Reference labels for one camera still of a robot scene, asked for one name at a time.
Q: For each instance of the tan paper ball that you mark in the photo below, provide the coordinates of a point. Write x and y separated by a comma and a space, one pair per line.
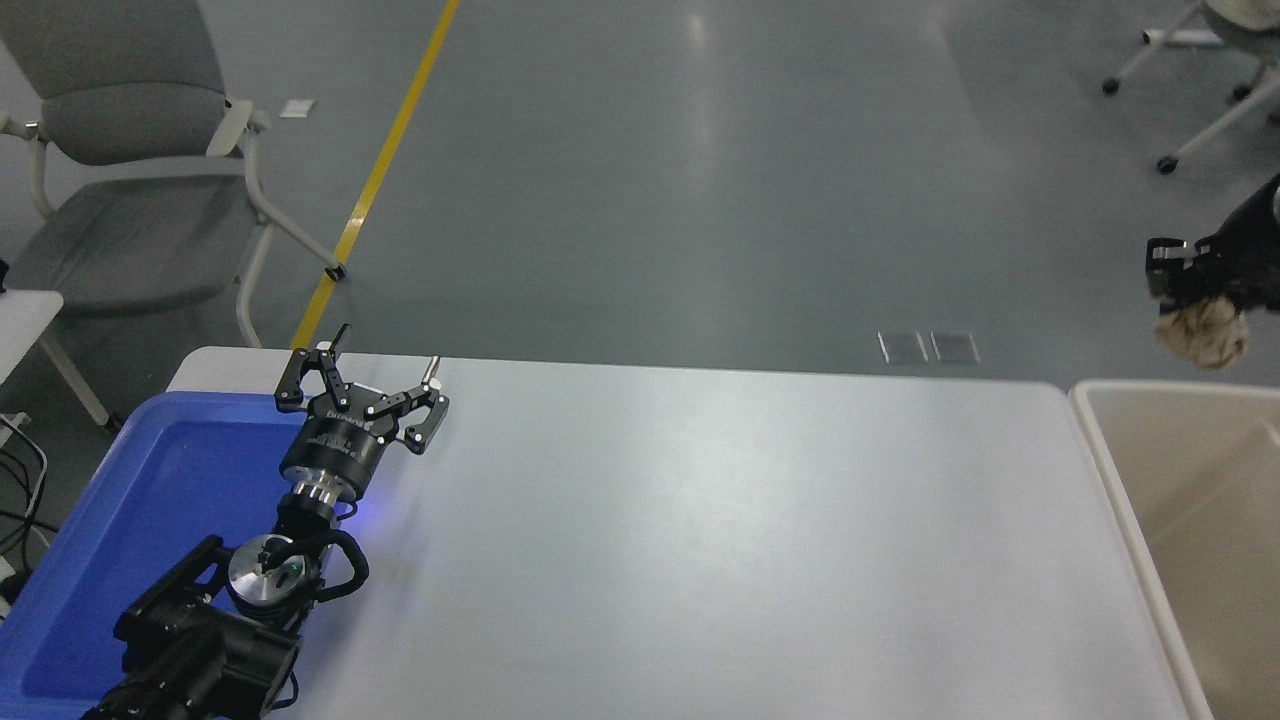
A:
1205, 335

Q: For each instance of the blue plastic tray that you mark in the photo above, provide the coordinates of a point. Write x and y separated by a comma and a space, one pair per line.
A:
150, 520

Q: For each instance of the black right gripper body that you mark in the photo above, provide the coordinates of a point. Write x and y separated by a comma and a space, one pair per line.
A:
1250, 250

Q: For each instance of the white wheeled chair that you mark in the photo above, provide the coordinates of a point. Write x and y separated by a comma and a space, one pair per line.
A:
1220, 115

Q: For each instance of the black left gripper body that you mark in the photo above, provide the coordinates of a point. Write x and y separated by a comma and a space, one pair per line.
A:
335, 450

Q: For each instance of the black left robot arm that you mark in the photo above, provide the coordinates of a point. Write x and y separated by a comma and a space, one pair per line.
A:
200, 655

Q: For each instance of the white floor tag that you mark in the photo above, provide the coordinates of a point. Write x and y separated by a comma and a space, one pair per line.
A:
296, 108

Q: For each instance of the small white side table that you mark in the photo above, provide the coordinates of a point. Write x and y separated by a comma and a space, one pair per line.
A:
22, 325

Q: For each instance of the grey chair with white frame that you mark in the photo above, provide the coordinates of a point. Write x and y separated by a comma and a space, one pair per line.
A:
130, 240

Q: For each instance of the large pale bin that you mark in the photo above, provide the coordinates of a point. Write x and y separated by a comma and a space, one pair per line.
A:
1200, 520

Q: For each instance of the metal floor plate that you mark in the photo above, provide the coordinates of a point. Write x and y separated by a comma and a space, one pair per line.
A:
955, 347
903, 347

